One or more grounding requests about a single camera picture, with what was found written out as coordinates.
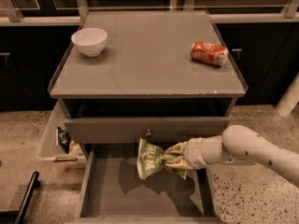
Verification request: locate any clear plastic storage bin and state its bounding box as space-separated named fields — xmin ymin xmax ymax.
xmin=37 ymin=103 xmax=87 ymax=169

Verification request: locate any white ceramic bowl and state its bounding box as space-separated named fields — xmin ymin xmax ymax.
xmin=71 ymin=28 xmax=107 ymax=57

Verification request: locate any grey drawer cabinet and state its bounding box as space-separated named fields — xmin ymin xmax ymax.
xmin=47 ymin=10 xmax=249 ymax=224

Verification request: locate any green jalapeno chip bag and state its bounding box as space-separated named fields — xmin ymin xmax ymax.
xmin=136 ymin=139 xmax=187 ymax=180

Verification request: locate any black chair part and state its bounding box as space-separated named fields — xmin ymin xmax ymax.
xmin=0 ymin=171 xmax=40 ymax=224

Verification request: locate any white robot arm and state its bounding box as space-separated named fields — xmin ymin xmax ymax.
xmin=165 ymin=125 xmax=299 ymax=187

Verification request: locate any dark blue snack bag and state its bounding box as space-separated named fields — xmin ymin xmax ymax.
xmin=56 ymin=127 xmax=71 ymax=153

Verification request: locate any metal railing frame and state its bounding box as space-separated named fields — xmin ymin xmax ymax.
xmin=0 ymin=0 xmax=299 ymax=24

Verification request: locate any orange snack bag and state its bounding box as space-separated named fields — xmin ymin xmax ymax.
xmin=69 ymin=140 xmax=83 ymax=156

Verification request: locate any top drawer with knob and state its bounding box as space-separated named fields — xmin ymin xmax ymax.
xmin=64 ymin=117 xmax=230 ymax=144

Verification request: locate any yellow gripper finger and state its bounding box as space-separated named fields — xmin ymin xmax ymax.
xmin=164 ymin=142 xmax=186 ymax=155
xmin=165 ymin=156 xmax=191 ymax=170

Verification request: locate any open middle drawer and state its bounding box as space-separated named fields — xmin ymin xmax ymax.
xmin=75 ymin=144 xmax=225 ymax=224

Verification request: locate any red soda can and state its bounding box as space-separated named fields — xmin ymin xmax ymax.
xmin=191 ymin=41 xmax=228 ymax=67

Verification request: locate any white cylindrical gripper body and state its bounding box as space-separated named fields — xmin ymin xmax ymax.
xmin=183 ymin=136 xmax=222 ymax=170

